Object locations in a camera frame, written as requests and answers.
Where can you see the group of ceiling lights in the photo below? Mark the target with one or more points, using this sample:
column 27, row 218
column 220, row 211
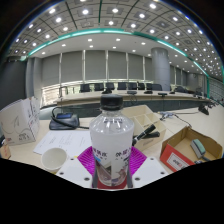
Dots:
column 115, row 10

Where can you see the open cardboard box red label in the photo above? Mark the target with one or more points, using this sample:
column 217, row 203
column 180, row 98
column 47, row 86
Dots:
column 181, row 146

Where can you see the black desk microphone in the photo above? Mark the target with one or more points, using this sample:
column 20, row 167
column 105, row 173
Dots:
column 203, row 109

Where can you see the beige divided organizer box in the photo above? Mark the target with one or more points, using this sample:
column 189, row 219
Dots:
column 143, row 115

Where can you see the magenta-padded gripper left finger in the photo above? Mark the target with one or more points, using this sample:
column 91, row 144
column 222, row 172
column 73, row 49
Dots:
column 76, row 170

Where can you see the white printed paper sheet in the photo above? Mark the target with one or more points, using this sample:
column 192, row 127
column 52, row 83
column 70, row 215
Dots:
column 63, row 141

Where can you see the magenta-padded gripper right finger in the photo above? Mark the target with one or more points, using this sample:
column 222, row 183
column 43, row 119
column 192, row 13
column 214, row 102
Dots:
column 148, row 169

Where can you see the clear plastic drink bottle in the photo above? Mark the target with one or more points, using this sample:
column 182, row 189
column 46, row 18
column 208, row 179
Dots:
column 111, row 140

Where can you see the teal whiteboard eraser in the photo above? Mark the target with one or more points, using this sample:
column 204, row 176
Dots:
column 198, row 148

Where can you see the white carton box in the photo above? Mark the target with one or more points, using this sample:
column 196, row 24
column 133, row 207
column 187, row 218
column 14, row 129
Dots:
column 20, row 121

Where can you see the white and yellow mug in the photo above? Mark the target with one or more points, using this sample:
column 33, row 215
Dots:
column 54, row 158

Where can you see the long curved conference desk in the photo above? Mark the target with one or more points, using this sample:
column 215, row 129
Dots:
column 86, row 100

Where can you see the row of black office chairs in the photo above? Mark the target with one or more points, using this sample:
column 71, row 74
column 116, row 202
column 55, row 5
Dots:
column 121, row 86

